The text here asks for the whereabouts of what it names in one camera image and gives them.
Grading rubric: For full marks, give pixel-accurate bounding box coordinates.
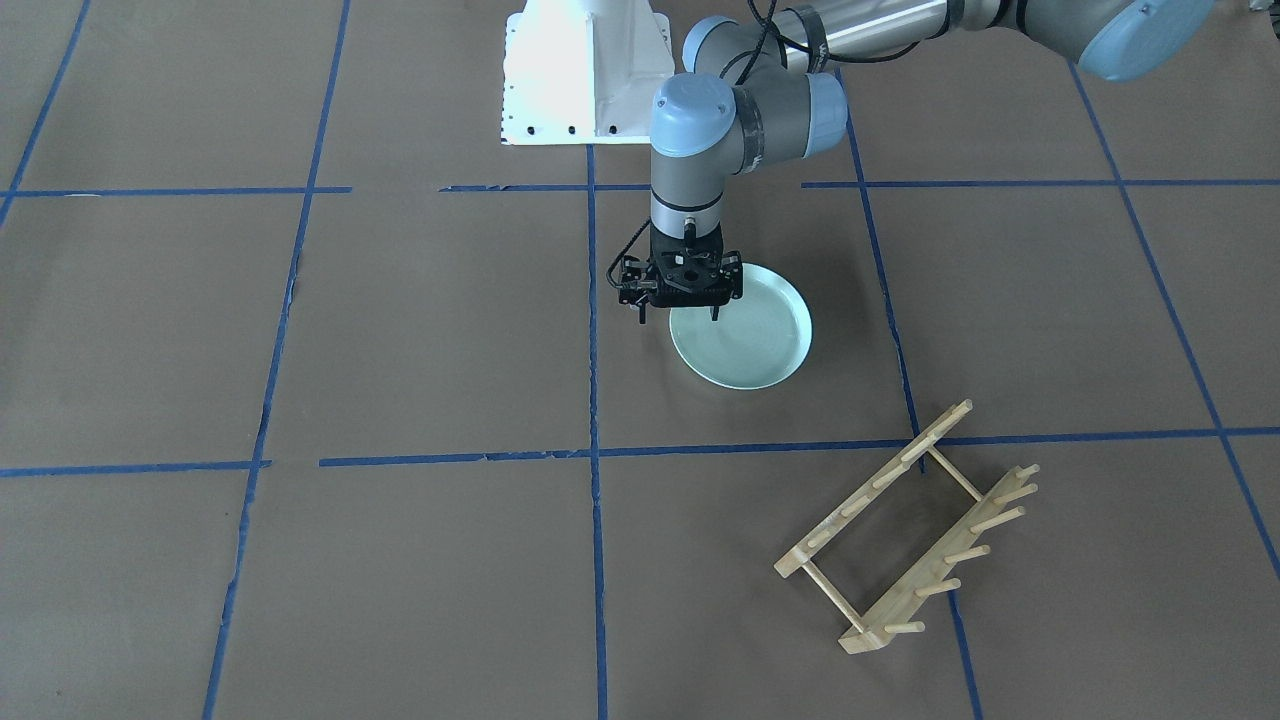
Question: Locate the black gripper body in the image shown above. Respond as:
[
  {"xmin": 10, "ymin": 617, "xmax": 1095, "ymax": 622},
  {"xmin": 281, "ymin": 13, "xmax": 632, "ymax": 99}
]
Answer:
[{"xmin": 618, "ymin": 222, "xmax": 742, "ymax": 307}]

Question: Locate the light green round plate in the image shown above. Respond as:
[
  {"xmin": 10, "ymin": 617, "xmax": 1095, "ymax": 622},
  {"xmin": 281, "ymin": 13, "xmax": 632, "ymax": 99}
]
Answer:
[{"xmin": 668, "ymin": 263, "xmax": 813, "ymax": 389}]

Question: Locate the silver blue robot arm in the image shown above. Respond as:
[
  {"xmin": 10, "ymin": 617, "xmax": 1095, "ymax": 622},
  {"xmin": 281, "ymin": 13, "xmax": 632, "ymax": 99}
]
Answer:
[{"xmin": 605, "ymin": 1, "xmax": 1213, "ymax": 313}]

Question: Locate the wooden plate rack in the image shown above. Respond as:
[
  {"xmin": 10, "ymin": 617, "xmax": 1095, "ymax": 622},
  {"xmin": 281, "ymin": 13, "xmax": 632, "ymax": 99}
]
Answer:
[{"xmin": 774, "ymin": 400, "xmax": 1041, "ymax": 655}]

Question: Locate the brown paper table cover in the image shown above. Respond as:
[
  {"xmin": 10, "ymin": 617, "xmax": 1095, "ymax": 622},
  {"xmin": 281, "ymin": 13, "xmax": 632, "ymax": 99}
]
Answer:
[{"xmin": 3, "ymin": 1, "xmax": 1277, "ymax": 719}]

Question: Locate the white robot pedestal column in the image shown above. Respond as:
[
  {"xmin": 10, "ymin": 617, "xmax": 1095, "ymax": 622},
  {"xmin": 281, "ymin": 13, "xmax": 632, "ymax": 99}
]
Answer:
[{"xmin": 500, "ymin": 1, "xmax": 675, "ymax": 146}]

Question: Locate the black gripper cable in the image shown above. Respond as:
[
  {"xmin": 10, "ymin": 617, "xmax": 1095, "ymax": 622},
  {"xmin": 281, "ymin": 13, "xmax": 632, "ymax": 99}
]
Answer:
[{"xmin": 605, "ymin": 0, "xmax": 831, "ymax": 291}]

